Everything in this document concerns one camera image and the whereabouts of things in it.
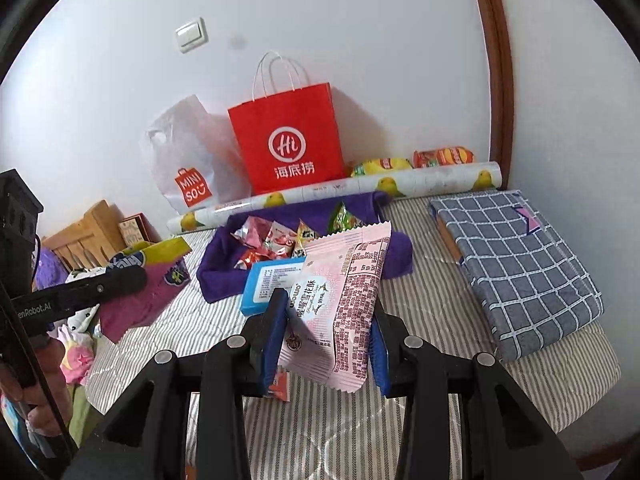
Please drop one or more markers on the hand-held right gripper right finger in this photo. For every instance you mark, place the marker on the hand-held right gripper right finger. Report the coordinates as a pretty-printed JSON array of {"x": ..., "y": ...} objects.
[{"x": 381, "y": 360}]

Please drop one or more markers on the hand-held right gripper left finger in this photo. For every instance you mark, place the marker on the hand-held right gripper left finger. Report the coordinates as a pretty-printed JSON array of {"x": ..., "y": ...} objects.
[{"x": 275, "y": 340}]

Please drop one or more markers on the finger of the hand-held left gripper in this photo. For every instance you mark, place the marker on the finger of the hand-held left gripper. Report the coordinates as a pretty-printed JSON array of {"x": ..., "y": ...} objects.
[{"x": 100, "y": 287}]

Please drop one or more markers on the light pink large snack packet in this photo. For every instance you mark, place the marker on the light pink large snack packet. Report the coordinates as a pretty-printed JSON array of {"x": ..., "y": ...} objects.
[{"x": 345, "y": 300}]

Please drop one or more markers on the purple towel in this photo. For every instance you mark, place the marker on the purple towel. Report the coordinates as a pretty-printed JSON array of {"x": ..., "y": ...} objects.
[{"x": 220, "y": 265}]

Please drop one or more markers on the pink white snack packet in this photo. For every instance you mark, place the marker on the pink white snack packet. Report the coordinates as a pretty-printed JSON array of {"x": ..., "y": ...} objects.
[{"x": 281, "y": 240}]

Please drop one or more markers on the green snack packet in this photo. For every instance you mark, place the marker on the green snack packet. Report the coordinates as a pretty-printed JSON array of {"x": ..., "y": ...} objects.
[{"x": 345, "y": 220}]

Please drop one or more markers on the person's left hand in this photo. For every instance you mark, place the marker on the person's left hand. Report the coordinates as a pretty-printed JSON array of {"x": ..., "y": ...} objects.
[{"x": 50, "y": 385}]

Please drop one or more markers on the white dotted cloth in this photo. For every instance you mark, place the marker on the white dotted cloth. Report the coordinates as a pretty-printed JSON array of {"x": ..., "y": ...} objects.
[{"x": 82, "y": 277}]

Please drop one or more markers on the purple cloth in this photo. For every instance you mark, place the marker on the purple cloth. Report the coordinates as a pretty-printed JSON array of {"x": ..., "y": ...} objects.
[{"x": 47, "y": 267}]

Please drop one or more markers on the small red packet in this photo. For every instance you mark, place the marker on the small red packet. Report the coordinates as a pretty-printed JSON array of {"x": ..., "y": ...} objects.
[{"x": 279, "y": 385}]

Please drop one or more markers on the wooden rack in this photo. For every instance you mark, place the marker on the wooden rack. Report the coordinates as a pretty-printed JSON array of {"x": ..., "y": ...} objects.
[{"x": 85, "y": 235}]

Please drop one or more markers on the blue box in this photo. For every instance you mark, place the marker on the blue box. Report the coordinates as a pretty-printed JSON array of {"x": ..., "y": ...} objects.
[{"x": 260, "y": 285}]

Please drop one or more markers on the striped mattress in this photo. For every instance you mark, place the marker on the striped mattress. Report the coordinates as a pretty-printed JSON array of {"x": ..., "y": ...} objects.
[{"x": 430, "y": 320}]

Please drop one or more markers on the wooden framed sign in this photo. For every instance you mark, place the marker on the wooden framed sign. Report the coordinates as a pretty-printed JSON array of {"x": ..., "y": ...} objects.
[{"x": 132, "y": 229}]

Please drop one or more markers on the pink star print cloth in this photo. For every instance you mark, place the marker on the pink star print cloth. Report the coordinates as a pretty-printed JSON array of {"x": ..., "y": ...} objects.
[{"x": 77, "y": 355}]

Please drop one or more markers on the red foil snack packet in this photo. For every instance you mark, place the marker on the red foil snack packet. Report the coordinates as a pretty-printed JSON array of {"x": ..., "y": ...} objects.
[{"x": 247, "y": 260}]

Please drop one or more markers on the yellow snack packet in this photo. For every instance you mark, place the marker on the yellow snack packet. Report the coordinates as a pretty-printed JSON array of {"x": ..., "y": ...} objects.
[{"x": 306, "y": 237}]

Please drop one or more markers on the silver pink snack packet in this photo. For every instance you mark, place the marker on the silver pink snack packet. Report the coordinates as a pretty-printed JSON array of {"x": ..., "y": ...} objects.
[{"x": 247, "y": 232}]

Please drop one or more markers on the green cloth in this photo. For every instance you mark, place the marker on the green cloth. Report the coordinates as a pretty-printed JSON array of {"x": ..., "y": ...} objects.
[{"x": 82, "y": 415}]

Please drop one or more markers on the brown box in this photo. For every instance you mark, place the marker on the brown box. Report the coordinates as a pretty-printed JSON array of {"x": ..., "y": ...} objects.
[{"x": 447, "y": 240}]

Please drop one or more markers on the fruit print paper roll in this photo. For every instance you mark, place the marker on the fruit print paper roll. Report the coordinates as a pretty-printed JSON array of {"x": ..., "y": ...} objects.
[{"x": 325, "y": 190}]

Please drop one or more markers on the white plastic shopping bag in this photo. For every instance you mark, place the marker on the white plastic shopping bag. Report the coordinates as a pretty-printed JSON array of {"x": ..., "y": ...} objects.
[{"x": 190, "y": 145}]

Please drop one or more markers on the grey checked folded cloth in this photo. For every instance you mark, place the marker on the grey checked folded cloth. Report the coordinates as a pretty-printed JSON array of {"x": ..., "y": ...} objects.
[{"x": 525, "y": 270}]

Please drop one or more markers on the yellow chip bag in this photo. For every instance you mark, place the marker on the yellow chip bag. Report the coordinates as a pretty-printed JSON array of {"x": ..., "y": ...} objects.
[{"x": 382, "y": 167}]

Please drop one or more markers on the red chip bag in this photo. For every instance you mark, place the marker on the red chip bag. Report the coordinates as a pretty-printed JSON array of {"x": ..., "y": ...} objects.
[{"x": 445, "y": 156}]

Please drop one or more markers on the red paper bag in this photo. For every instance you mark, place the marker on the red paper bag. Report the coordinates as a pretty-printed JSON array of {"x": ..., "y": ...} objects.
[{"x": 290, "y": 125}]

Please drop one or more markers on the white light switch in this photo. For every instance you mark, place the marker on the white light switch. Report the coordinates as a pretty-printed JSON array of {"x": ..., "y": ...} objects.
[{"x": 191, "y": 35}]

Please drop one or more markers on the brown wooden door frame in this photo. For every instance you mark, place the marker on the brown wooden door frame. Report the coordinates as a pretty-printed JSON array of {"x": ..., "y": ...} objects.
[{"x": 495, "y": 60}]

